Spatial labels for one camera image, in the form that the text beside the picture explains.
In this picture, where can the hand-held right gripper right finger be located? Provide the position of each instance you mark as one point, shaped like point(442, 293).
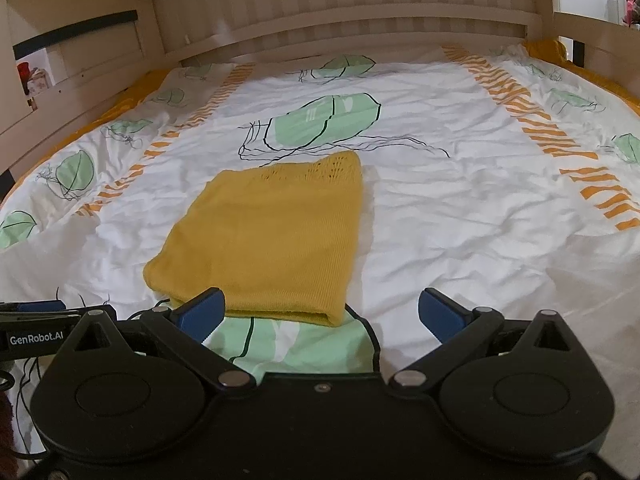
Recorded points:
point(441, 316)

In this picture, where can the mustard yellow knitted garment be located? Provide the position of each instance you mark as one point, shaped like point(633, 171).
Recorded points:
point(270, 240)

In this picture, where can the red patterned cloth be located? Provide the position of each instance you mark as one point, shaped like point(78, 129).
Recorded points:
point(32, 77)

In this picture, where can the red patterned clothes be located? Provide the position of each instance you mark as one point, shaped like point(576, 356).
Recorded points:
point(629, 0)

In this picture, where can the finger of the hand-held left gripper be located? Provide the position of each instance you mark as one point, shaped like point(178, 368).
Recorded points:
point(37, 305)

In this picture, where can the white wooden bed frame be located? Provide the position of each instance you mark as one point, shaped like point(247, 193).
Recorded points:
point(350, 10)

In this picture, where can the black foam rail strip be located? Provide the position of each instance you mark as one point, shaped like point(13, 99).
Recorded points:
point(75, 32)

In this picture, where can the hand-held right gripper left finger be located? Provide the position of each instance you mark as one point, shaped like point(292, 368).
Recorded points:
point(201, 314)

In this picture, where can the white leaf print duvet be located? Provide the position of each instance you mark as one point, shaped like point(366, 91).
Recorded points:
point(450, 210)

